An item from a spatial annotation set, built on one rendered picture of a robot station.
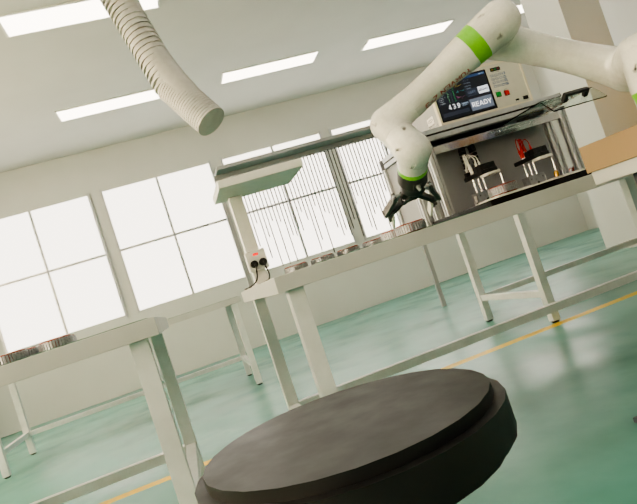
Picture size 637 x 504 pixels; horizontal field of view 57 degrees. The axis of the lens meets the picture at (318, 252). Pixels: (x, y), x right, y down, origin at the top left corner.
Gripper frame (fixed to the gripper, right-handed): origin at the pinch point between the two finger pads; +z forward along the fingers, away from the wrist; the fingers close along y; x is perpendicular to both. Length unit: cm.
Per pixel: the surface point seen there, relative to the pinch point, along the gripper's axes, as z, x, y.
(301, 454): -111, -92, -50
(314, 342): -5, -34, -45
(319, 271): -16.2, -18.2, -37.0
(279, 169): 19, 55, -36
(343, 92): 470, 553, 120
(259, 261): 50, 35, -57
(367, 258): -13.3, -17.5, -21.6
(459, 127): 9, 39, 36
